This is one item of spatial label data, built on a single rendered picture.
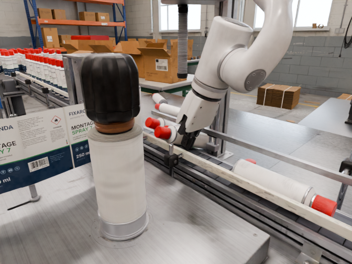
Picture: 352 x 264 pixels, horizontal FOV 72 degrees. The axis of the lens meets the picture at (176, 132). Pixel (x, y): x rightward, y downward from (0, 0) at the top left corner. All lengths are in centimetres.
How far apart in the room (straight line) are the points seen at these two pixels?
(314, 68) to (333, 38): 65
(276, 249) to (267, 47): 37
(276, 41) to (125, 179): 34
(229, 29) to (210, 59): 7
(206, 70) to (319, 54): 563
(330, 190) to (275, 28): 45
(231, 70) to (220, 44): 6
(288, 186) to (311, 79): 570
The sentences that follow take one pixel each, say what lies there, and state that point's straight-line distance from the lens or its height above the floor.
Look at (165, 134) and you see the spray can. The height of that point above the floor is 96.
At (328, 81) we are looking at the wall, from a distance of 612.
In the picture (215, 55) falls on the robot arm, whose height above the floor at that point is 116.
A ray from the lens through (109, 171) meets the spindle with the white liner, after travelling 37.
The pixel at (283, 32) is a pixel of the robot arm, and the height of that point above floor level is 121.
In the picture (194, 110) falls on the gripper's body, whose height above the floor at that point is 104.
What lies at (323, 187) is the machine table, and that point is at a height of 83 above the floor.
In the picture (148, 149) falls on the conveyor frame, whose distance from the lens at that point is 75.
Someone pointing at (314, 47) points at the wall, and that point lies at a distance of 614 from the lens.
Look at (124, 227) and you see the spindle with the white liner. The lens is 44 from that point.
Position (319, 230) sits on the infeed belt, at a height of 88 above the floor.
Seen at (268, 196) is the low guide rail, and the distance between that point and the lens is 53.
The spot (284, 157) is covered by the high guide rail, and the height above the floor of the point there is 96.
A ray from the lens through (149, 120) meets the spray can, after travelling 75.
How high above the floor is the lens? 120
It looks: 22 degrees down
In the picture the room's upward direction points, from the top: straight up
